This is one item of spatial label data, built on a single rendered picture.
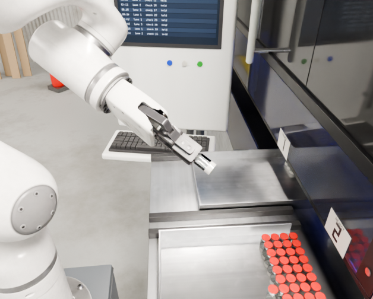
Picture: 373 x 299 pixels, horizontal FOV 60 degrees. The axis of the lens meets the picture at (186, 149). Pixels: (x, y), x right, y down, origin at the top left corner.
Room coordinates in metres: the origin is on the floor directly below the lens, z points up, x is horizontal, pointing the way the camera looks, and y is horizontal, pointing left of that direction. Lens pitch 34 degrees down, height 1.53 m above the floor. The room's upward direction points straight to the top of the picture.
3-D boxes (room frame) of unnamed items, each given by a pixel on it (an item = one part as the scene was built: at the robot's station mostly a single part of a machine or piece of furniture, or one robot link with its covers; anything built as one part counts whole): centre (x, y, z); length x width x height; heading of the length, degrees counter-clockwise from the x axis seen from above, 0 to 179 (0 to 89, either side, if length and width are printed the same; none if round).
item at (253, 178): (0.79, -0.20, 0.90); 0.34 x 0.26 x 0.04; 94
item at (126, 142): (1.12, 0.11, 0.82); 0.40 x 0.14 x 0.02; 83
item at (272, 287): (0.39, -0.18, 0.90); 0.02 x 0.02 x 0.05
